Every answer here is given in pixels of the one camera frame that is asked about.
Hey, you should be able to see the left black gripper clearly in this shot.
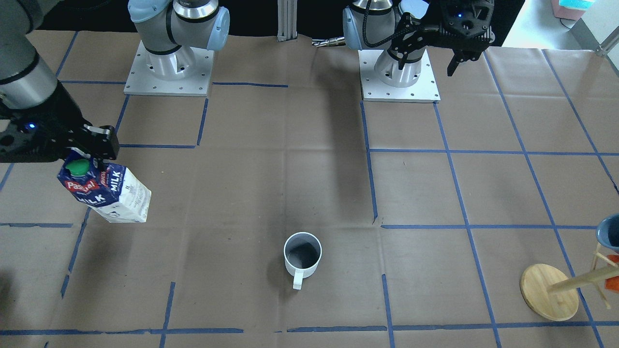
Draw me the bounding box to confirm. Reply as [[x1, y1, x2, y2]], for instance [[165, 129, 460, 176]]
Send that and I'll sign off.
[[389, 0, 495, 77]]

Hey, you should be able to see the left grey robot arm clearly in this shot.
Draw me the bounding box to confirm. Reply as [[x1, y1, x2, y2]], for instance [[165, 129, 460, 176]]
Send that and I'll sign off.
[[342, 0, 495, 88]]

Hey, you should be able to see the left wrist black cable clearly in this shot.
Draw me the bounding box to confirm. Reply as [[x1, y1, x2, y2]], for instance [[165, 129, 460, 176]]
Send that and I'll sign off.
[[360, 0, 412, 49]]

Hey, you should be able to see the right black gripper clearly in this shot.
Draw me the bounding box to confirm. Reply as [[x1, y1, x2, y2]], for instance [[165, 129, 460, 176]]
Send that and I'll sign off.
[[0, 83, 119, 163]]

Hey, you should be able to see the aluminium frame post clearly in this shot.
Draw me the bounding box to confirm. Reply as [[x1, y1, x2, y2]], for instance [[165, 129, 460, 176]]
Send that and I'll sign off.
[[277, 0, 298, 42]]

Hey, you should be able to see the wooden mug tree stand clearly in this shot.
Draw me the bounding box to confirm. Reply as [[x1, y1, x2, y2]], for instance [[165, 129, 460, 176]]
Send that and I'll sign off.
[[519, 243, 619, 322]]

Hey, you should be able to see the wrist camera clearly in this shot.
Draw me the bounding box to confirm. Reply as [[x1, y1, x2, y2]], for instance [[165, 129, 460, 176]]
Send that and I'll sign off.
[[0, 108, 69, 163], [439, 0, 495, 44]]

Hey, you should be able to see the blue white milk carton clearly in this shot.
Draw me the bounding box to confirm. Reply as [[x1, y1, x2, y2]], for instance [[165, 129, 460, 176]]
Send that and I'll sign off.
[[57, 150, 152, 223]]

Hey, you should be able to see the orange mug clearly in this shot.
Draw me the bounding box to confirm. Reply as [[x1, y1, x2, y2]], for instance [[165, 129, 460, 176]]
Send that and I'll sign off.
[[605, 255, 619, 293]]

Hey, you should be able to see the white mug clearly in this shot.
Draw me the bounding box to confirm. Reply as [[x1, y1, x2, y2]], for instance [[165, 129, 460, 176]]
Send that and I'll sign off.
[[283, 232, 323, 290]]

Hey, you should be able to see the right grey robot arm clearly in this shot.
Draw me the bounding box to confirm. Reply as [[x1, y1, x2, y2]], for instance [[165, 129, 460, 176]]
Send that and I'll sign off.
[[0, 0, 231, 163]]

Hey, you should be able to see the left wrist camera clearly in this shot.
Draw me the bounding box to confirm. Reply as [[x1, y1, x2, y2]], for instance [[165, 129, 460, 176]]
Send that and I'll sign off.
[[439, 0, 495, 44]]

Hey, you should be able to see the blue mug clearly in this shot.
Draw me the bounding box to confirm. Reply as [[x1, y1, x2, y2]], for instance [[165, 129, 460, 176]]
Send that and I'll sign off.
[[596, 214, 619, 254]]

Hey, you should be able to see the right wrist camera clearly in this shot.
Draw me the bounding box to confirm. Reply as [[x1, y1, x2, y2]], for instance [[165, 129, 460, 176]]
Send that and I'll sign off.
[[0, 108, 69, 163]]

